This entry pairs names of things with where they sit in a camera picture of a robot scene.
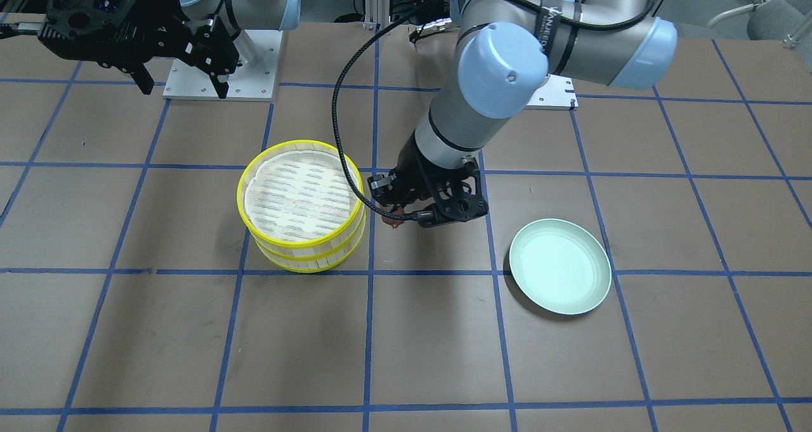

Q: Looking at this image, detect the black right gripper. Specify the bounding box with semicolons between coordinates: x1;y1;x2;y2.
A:
38;0;240;100

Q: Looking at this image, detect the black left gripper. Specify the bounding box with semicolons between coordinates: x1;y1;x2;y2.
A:
368;134;483;220

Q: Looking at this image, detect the yellow rimmed steamer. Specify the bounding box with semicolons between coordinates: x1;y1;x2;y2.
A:
236;140;366;247
251;212;367;273

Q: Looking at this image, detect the brown bun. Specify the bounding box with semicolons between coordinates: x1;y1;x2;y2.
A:
382;207;408;228

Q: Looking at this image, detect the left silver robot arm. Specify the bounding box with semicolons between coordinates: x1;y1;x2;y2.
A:
368;0;678;227

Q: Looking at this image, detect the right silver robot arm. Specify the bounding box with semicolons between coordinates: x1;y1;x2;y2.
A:
31;0;301;101

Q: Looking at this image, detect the pale green plate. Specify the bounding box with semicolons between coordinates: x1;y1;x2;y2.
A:
508;218;612;315

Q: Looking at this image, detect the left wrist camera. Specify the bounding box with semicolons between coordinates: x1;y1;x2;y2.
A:
417;192;489;228

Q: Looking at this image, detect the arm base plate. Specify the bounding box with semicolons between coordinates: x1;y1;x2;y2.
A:
525;75;579;110
162;29;282;101

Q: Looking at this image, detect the aluminium frame post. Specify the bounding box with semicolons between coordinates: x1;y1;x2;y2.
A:
363;0;391;31

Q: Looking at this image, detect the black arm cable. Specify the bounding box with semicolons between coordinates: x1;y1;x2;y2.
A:
332;0;584;220

